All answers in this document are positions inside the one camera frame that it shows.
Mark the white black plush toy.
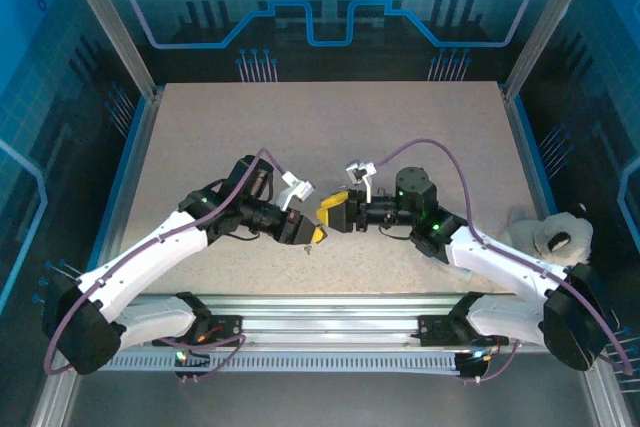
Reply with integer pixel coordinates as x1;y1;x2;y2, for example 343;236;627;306
501;202;595;269

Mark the arm white wrist camera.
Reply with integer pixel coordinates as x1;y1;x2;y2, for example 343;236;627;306
344;159;378;203
277;171;317;213

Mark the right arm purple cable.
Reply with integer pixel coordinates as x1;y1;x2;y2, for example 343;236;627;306
374;139;634;384

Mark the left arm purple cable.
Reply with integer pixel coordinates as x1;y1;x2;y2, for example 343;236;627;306
43;147;287;382

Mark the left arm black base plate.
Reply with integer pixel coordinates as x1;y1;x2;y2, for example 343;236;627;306
149;314;246;348

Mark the aluminium frame post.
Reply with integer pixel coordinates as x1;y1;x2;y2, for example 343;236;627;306
501;0;601;101
54;0;165;101

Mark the left arm white wrist camera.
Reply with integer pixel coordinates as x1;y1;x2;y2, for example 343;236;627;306
277;171;317;213

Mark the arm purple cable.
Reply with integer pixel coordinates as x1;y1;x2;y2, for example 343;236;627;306
43;147;287;382
374;139;634;384

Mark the aluminium table side rail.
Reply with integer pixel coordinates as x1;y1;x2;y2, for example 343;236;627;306
74;91;164;311
499;84;581;311

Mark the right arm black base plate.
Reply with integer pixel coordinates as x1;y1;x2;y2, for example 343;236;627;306
418;314;510;348

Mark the right arm white wrist camera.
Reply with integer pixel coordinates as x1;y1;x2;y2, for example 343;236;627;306
344;159;378;203

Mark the black controller board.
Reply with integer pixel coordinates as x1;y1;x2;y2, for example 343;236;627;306
457;350;495;384
172;345;212;384

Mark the aluminium mounting rail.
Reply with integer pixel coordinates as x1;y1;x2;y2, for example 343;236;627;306
59;294;601;348

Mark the slotted grey cable duct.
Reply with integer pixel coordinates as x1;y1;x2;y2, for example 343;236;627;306
79;352;461;374

